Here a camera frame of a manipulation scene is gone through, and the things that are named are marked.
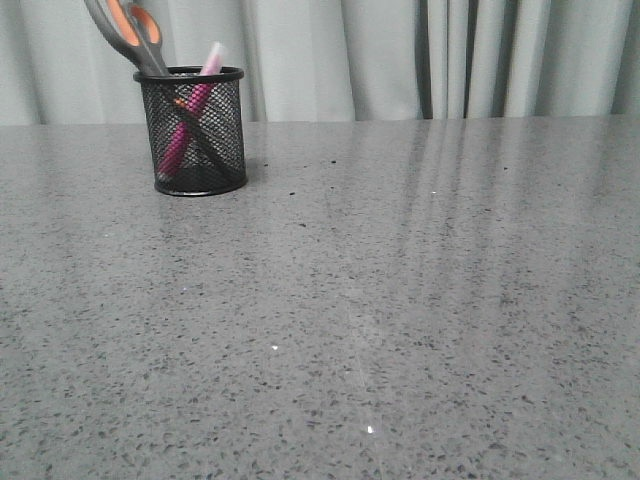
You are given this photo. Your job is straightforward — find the grey curtain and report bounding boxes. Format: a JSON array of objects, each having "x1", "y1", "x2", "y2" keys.
[{"x1": 1, "y1": 1, "x2": 639, "y2": 126}]

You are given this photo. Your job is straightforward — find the pink highlighter pen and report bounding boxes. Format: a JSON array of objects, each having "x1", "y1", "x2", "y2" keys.
[{"x1": 157, "y1": 42, "x2": 224, "y2": 182}]

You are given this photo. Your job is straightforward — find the grey orange scissors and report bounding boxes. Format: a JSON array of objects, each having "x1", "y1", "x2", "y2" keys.
[{"x1": 83, "y1": 0, "x2": 241, "y2": 182}]

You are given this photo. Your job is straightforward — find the black mesh pen cup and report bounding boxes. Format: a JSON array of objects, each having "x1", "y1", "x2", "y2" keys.
[{"x1": 134, "y1": 66, "x2": 247, "y2": 197}]

